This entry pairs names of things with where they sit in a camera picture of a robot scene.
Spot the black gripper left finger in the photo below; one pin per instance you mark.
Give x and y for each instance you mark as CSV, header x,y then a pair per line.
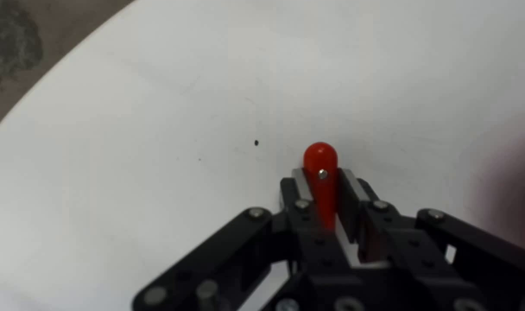
x,y
298,204

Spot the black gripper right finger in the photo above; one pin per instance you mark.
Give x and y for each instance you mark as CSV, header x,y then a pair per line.
x,y
367,219

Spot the red handled metal spoon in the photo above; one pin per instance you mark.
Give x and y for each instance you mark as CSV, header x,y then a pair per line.
x,y
320,164

